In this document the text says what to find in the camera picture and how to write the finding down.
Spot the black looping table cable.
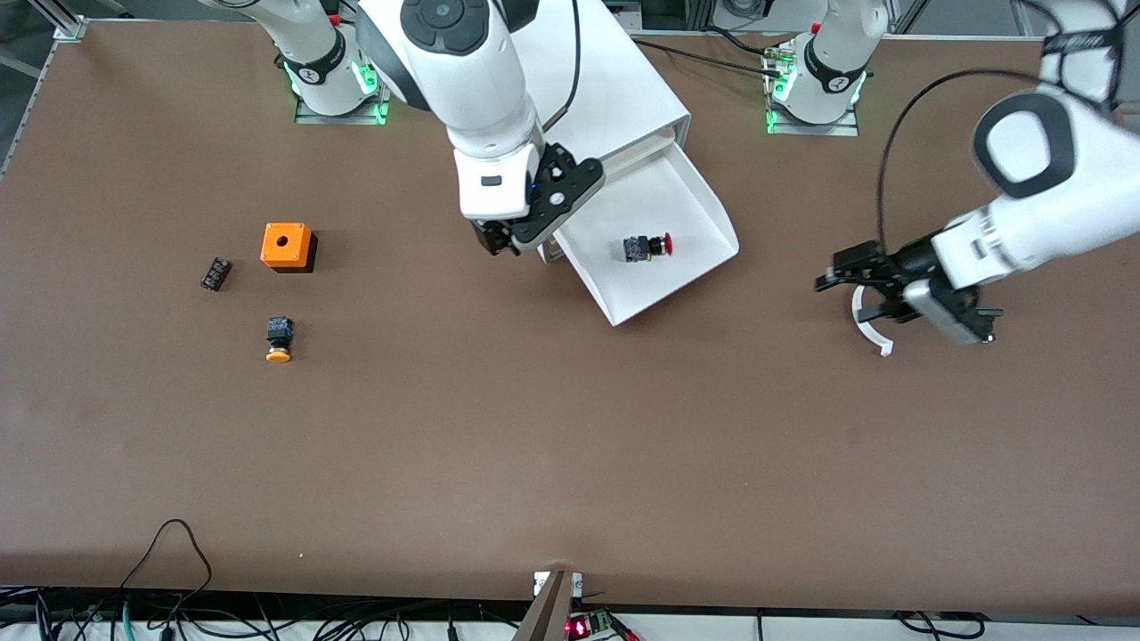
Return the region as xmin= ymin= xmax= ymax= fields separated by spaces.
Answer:
xmin=118 ymin=518 xmax=215 ymax=615

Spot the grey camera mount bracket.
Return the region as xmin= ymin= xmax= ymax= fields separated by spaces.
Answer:
xmin=511 ymin=570 xmax=584 ymax=641

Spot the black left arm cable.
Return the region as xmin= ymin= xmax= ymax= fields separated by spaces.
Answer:
xmin=876 ymin=69 xmax=1045 ymax=252

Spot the black base cable bundle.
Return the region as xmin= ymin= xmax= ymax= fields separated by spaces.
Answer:
xmin=628 ymin=25 xmax=789 ymax=81

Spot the white curved plastic bracket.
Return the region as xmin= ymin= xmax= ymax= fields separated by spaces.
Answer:
xmin=851 ymin=285 xmax=895 ymax=358

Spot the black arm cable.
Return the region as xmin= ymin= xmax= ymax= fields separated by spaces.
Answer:
xmin=876 ymin=69 xmax=1045 ymax=252
xmin=541 ymin=0 xmax=583 ymax=134

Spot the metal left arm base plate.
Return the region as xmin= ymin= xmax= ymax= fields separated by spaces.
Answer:
xmin=763 ymin=40 xmax=861 ymax=138

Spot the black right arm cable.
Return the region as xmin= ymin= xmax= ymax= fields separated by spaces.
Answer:
xmin=541 ymin=0 xmax=583 ymax=134

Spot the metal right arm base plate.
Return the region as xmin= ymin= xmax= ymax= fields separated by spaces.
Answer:
xmin=294 ymin=22 xmax=398 ymax=126

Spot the orange box with hole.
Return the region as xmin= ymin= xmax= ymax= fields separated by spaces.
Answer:
xmin=259 ymin=222 xmax=319 ymax=274

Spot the aluminium frame profile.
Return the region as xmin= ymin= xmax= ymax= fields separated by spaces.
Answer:
xmin=25 ymin=0 xmax=88 ymax=44

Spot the circuit board with red light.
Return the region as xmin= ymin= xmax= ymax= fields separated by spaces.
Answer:
xmin=566 ymin=610 xmax=617 ymax=641

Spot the yellow mushroom push button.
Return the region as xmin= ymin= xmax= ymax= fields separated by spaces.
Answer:
xmin=265 ymin=315 xmax=297 ymax=364

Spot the red mushroom push button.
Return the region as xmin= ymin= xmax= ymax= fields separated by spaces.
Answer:
xmin=623 ymin=232 xmax=674 ymax=264

